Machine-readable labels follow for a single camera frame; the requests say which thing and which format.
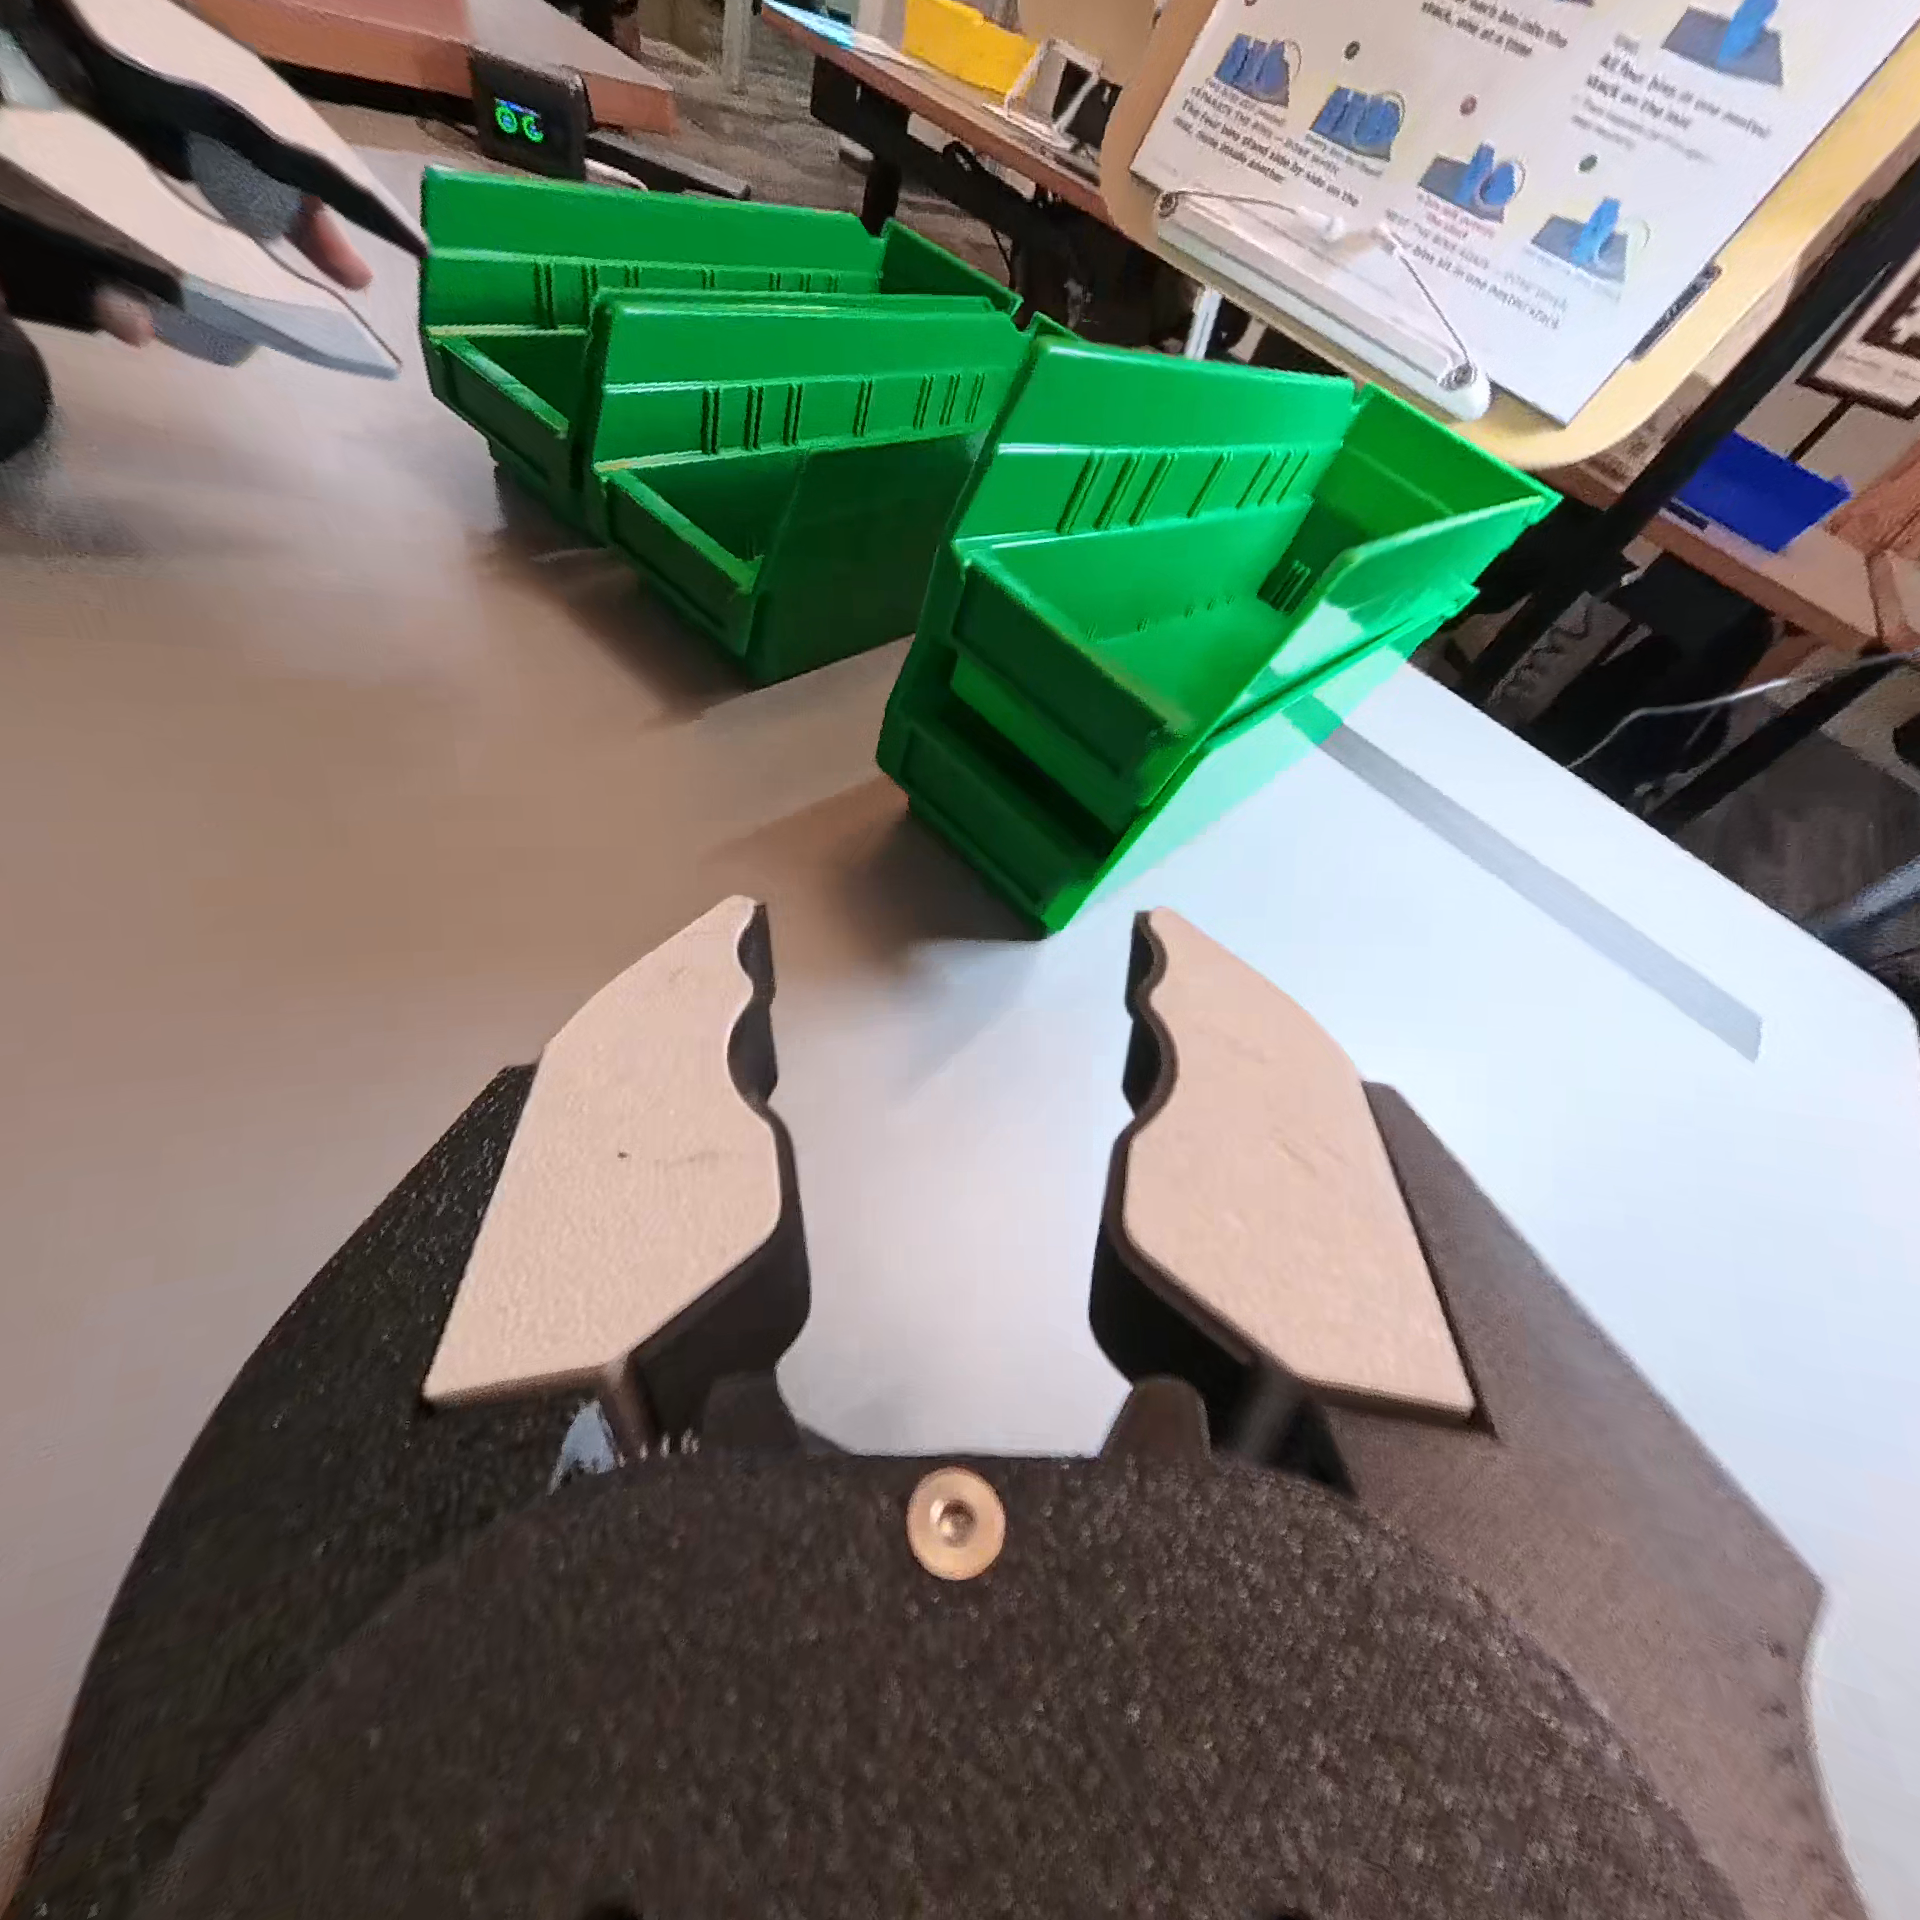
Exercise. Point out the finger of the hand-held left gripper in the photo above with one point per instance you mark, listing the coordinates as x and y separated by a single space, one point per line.
209 77
90 180

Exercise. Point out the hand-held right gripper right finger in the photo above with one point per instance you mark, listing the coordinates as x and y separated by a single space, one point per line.
1292 1200

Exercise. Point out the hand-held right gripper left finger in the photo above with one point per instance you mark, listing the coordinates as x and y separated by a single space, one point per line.
614 1200

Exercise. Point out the green plastic bin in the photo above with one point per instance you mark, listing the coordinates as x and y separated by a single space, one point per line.
632 227
991 819
1050 661
840 599

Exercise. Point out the light grey desk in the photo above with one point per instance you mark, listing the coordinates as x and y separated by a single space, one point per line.
376 749

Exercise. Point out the person's left hand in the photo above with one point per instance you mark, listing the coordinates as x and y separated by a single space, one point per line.
339 255

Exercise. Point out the wooden-edged side table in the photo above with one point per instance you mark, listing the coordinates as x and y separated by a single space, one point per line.
452 39

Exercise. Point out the black device green display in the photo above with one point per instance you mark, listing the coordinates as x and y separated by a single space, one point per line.
525 118

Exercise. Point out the grey tape strip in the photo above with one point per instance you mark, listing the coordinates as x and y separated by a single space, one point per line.
1547 893

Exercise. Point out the long wooden table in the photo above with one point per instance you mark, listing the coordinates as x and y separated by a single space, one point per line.
974 130

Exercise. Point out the yellow plastic bin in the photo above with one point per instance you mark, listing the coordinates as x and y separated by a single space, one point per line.
969 39

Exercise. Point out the blue plastic bin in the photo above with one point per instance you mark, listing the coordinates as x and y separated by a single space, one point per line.
1756 496

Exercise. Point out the metal stand pole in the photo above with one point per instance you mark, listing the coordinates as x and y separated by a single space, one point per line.
1697 453

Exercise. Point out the black-and-white marker sign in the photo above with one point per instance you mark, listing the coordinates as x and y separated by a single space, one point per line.
1882 353

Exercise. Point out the wooden clipboard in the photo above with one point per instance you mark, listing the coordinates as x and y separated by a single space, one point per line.
1772 255

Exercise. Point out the printed instruction sheet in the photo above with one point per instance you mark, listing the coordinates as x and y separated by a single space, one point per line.
1499 153

